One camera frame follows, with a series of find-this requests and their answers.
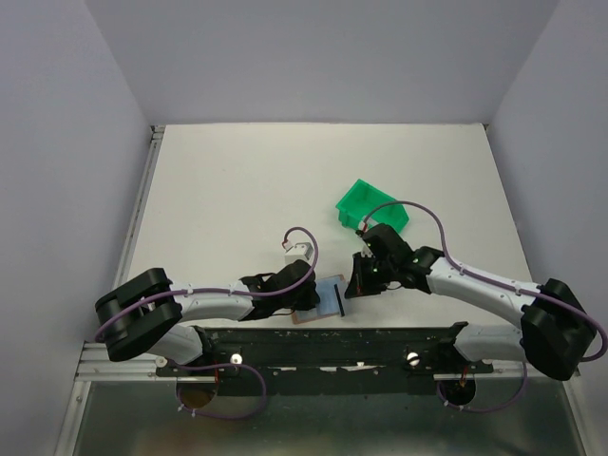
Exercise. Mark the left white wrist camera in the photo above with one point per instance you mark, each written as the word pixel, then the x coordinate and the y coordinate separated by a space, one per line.
pixel 298 251

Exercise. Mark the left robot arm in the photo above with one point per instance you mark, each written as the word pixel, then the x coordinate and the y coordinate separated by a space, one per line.
pixel 147 313

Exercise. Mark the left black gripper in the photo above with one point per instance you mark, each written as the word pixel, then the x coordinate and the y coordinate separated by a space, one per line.
pixel 311 299

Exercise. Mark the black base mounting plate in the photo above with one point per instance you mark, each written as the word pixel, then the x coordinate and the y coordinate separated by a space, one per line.
pixel 245 362

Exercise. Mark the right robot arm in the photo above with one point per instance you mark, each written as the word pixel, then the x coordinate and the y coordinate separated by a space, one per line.
pixel 545 325

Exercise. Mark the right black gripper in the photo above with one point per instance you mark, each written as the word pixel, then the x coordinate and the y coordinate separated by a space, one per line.
pixel 358 285

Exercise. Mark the aluminium extrusion rail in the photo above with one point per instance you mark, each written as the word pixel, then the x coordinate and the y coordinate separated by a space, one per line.
pixel 94 366

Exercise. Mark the green plastic bin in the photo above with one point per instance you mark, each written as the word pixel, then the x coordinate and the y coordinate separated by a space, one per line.
pixel 361 199

